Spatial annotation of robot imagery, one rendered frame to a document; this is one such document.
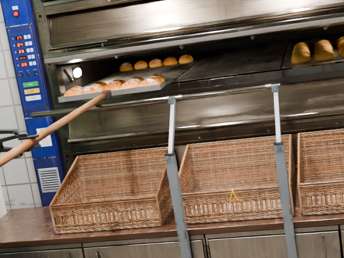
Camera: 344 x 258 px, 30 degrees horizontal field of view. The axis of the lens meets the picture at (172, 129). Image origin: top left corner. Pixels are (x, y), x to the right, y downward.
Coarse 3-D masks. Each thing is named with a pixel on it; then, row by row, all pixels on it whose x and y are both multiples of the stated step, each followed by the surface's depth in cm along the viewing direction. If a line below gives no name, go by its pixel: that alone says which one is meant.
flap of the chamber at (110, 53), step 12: (300, 24) 303; (312, 24) 301; (324, 24) 300; (336, 24) 307; (204, 36) 313; (216, 36) 312; (228, 36) 311; (240, 36) 310; (120, 48) 323; (132, 48) 322; (144, 48) 320; (156, 48) 320; (168, 48) 331; (48, 60) 332; (60, 60) 331; (72, 60) 334; (84, 60) 346
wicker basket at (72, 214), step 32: (96, 160) 352; (128, 160) 347; (160, 160) 343; (64, 192) 331; (96, 192) 350; (128, 192) 347; (160, 192) 307; (64, 224) 313; (96, 224) 310; (128, 224) 306; (160, 224) 303
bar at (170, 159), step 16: (176, 96) 300; (192, 96) 298; (208, 96) 296; (48, 112) 315; (64, 112) 313; (176, 176) 284; (176, 192) 286; (288, 192) 276; (176, 208) 288; (288, 208) 277; (176, 224) 290; (288, 224) 279; (288, 240) 281; (288, 256) 282
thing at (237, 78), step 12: (252, 72) 332; (264, 72) 326; (276, 72) 325; (288, 72) 323; (300, 72) 322; (312, 72) 321; (324, 72) 320; (168, 84) 338; (180, 84) 336; (192, 84) 335; (204, 84) 334; (216, 84) 332; (120, 96) 344
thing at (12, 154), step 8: (104, 96) 317; (88, 104) 294; (72, 112) 276; (80, 112) 282; (64, 120) 263; (48, 128) 247; (56, 128) 254; (40, 136) 238; (24, 144) 225; (32, 144) 231; (8, 152) 214; (16, 152) 218; (0, 160) 206; (8, 160) 211
